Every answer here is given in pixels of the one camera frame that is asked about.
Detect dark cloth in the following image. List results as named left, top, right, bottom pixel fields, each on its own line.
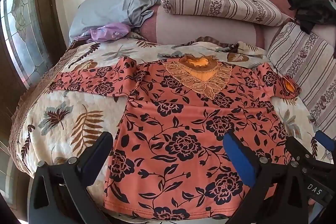
left=287, top=0, right=336, bottom=34

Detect orange floral shirt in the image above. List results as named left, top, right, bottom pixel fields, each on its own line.
left=50, top=54, right=302, bottom=220

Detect leaf print blanket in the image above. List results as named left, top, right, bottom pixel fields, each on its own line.
left=34, top=34, right=334, bottom=224

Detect stained glass window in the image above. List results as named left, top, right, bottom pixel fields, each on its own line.
left=0, top=0, right=57, bottom=90

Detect striped bolster pillow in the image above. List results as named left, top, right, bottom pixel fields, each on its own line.
left=161, top=0, right=290, bottom=28

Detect grey-blue pillow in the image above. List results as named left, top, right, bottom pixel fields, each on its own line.
left=69, top=0, right=161, bottom=44

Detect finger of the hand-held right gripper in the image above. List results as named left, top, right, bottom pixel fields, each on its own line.
left=285, top=136, right=317, bottom=174
left=314, top=130, right=336, bottom=160

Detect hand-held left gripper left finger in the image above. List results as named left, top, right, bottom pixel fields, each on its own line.
left=28, top=132, right=114, bottom=224

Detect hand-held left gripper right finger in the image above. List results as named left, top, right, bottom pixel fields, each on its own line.
left=223, top=132, right=313, bottom=224

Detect purple floral cloth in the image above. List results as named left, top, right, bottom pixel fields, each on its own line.
left=76, top=24, right=132, bottom=43

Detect striped floral pillow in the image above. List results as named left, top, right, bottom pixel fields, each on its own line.
left=266, top=22, right=336, bottom=135

